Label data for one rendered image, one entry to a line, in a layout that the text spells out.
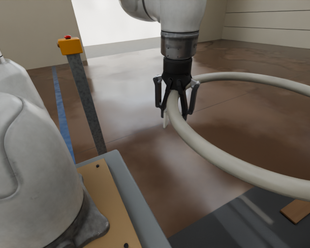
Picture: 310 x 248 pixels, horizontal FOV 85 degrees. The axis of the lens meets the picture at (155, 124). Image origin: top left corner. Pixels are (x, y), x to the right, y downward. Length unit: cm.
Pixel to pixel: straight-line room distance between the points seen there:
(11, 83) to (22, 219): 25
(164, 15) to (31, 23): 579
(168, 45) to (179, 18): 6
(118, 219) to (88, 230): 6
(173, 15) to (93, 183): 43
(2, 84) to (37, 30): 572
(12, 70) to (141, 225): 41
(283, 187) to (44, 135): 35
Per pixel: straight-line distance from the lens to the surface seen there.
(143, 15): 51
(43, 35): 613
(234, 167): 31
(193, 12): 41
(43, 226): 33
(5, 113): 27
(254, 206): 150
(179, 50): 42
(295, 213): 157
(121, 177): 52
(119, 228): 40
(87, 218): 40
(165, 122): 56
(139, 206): 46
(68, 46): 122
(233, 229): 136
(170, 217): 134
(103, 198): 45
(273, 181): 31
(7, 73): 44
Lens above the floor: 119
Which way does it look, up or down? 33 degrees down
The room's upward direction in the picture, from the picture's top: 4 degrees counter-clockwise
